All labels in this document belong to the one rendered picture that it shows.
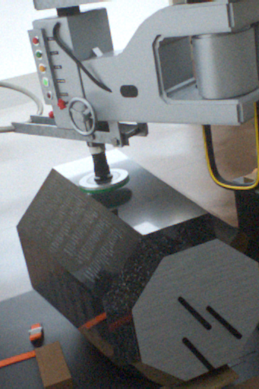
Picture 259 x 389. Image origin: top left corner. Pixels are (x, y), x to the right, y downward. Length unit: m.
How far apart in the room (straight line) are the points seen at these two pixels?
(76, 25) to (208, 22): 0.58
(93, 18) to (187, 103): 0.55
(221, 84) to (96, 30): 0.63
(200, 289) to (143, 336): 0.26
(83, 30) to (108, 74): 0.21
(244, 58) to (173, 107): 0.28
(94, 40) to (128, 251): 0.80
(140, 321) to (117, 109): 0.76
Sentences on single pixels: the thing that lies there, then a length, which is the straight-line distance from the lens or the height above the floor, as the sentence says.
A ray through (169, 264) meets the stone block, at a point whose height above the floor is 0.78.
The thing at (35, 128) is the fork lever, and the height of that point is 1.15.
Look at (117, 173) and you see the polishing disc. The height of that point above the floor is 0.93.
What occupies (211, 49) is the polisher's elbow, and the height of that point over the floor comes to 1.44.
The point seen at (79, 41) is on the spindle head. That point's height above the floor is 1.50.
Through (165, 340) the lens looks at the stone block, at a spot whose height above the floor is 0.50.
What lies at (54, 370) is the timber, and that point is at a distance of 2.75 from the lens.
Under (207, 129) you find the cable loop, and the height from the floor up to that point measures 1.17.
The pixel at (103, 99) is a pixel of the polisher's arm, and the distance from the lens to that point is 2.17.
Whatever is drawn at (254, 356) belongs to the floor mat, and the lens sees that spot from 2.80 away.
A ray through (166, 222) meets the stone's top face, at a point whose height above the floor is 0.87.
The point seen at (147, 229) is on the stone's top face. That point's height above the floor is 0.87.
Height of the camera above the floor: 1.72
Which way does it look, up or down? 21 degrees down
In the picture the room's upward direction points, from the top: 11 degrees counter-clockwise
